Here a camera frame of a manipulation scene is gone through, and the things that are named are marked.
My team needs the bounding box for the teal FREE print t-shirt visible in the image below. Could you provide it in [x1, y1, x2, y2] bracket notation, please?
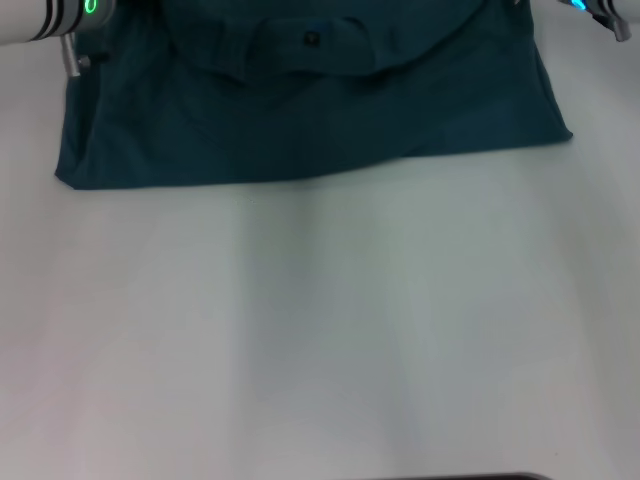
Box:
[53, 0, 575, 192]

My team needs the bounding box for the black flat panel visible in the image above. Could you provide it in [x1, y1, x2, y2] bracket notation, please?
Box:
[432, 472, 549, 480]

